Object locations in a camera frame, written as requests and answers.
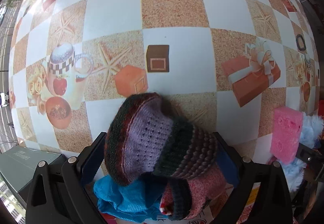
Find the purple striped knitted sock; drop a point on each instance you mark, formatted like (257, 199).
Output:
(144, 138)

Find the blue cloth on table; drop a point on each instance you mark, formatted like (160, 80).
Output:
(135, 202)

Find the dark green open box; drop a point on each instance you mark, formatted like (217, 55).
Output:
(18, 166)

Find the pink knitted sock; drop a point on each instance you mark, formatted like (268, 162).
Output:
(185, 199)

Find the checkered vinyl tablecloth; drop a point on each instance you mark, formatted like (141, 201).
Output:
(224, 64)

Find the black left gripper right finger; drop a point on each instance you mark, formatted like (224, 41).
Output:
(272, 200)

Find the pink sponge block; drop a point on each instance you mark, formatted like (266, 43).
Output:
(286, 130)

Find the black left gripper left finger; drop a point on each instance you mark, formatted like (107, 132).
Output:
(57, 192)

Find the light blue fluffy toy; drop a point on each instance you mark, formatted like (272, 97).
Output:
(311, 130)

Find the white fruit print box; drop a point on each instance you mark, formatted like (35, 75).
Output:
(215, 207)

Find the pink patterned carton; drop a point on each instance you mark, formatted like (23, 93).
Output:
(250, 202)

